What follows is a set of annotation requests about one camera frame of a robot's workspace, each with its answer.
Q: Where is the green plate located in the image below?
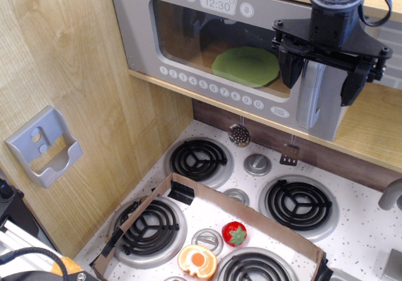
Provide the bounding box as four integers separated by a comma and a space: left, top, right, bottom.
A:
212, 47, 280, 88

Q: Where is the back right black burner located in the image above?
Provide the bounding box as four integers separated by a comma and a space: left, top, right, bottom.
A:
261, 179, 333, 231

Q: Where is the small metal spatula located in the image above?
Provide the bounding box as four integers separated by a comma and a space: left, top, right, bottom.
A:
280, 135, 300, 167

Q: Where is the silver stove knob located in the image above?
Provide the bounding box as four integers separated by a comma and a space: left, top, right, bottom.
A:
243, 153, 272, 177
224, 189, 249, 206
191, 228, 224, 256

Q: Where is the lower silver stove knob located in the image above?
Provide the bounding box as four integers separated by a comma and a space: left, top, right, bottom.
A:
191, 228, 224, 256

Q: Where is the middle silver stove knob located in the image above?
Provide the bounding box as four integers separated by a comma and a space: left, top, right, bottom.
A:
224, 189, 249, 206

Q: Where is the aluminium rail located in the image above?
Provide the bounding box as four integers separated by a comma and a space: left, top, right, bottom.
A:
1, 221, 62, 277

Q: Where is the grey wall phone holder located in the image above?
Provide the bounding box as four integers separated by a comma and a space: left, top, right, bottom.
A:
5, 106, 83, 189

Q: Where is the black device at left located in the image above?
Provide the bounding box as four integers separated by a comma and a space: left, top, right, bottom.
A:
1, 179, 39, 237

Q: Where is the back left black burner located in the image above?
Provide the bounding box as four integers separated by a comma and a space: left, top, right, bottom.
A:
167, 139, 228, 182

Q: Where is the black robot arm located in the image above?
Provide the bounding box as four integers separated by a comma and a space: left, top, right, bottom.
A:
272, 0, 393, 106

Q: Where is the wooden microwave shelf cabinet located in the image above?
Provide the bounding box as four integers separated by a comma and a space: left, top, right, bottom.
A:
128, 0, 401, 173

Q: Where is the black round base with screw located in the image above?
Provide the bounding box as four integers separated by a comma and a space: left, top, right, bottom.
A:
1, 271, 97, 281

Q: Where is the upper silver stove knob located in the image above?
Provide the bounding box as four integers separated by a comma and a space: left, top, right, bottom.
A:
243, 153, 272, 177

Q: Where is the grey faucet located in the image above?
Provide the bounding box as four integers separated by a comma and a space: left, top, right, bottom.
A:
378, 179, 402, 211

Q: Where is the orange toy piece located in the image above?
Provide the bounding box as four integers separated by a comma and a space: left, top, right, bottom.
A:
50, 256, 82, 276

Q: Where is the silver toy microwave door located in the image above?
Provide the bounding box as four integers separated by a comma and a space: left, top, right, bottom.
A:
113, 0, 347, 141

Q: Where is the cardboard barrier strip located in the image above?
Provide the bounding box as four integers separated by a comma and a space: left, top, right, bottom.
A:
90, 173, 333, 280

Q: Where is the orange toy fruit half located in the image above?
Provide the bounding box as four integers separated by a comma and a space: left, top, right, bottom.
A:
177, 245, 218, 280

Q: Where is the front right black burner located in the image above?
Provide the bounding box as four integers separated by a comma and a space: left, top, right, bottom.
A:
221, 252, 291, 280

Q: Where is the metal slotted spoon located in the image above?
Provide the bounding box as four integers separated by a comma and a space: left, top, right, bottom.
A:
228, 116, 251, 148

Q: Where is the black cable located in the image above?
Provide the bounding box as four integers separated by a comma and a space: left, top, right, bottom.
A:
0, 246, 68, 281

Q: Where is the black burner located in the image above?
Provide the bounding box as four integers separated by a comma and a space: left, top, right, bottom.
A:
261, 179, 333, 231
167, 139, 228, 182
119, 197, 185, 258
221, 252, 291, 280

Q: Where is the red toy strawberry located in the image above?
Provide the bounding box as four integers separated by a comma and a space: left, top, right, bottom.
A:
221, 221, 247, 247

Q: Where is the front left black burner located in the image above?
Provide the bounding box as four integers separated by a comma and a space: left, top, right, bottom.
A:
119, 197, 185, 258

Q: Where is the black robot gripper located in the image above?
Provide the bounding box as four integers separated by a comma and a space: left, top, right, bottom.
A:
273, 8, 392, 106

